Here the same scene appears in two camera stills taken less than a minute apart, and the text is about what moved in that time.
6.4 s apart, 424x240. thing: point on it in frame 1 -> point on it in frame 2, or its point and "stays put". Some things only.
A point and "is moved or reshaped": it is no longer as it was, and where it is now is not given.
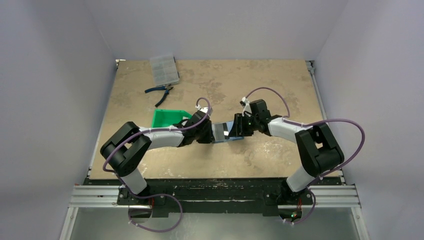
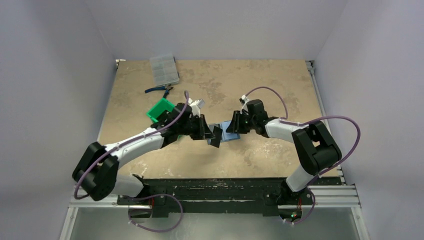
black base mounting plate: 260,196 stays put
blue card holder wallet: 218,132 stays put
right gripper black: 239,124 stays put
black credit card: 226,131 -> 218,132
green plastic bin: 163,118 is moved or reshaped
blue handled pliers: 167,88 stays put
